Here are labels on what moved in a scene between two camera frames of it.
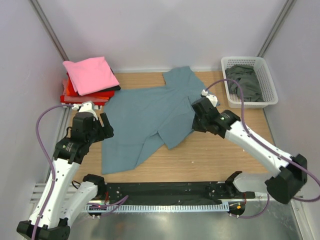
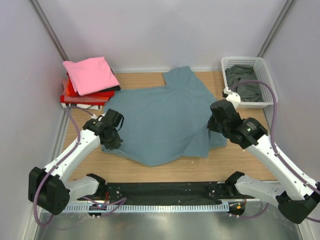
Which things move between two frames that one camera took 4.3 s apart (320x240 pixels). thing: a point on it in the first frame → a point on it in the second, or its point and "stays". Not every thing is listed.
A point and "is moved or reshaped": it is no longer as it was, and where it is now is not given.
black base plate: x=144 y=193 stays
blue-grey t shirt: x=137 y=121 is moved or reshaped
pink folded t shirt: x=91 y=75 stays
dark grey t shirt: x=246 y=76 stays
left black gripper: x=106 y=131 → x=115 y=144
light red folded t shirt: x=78 y=99 stays
